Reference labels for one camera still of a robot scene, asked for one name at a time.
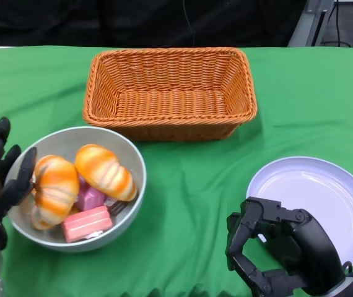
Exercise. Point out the grey-green bowl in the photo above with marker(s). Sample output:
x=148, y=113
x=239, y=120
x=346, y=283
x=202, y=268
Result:
x=68, y=142

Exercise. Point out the chocolate cake with sugar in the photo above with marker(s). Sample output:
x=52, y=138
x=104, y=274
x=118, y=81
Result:
x=116, y=206

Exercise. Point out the orange white striped bun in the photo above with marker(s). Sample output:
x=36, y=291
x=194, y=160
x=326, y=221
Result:
x=55, y=191

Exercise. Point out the light pink striped cake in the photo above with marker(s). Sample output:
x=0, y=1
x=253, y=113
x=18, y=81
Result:
x=86, y=222

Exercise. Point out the magenta cake block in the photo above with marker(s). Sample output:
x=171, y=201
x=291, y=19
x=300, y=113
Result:
x=91, y=196

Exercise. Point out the black backdrop curtain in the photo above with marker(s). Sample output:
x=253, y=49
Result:
x=71, y=21

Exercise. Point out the orange wicker basket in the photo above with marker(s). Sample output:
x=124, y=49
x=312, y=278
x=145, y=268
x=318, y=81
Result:
x=170, y=102

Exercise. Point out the grey metal stand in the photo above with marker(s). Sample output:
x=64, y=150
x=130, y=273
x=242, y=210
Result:
x=306, y=24

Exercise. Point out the lavender round plate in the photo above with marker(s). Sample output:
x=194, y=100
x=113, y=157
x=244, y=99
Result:
x=312, y=191

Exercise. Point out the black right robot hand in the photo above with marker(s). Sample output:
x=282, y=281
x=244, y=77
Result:
x=303, y=247

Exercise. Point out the green tablecloth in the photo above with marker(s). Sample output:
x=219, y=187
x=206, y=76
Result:
x=195, y=185

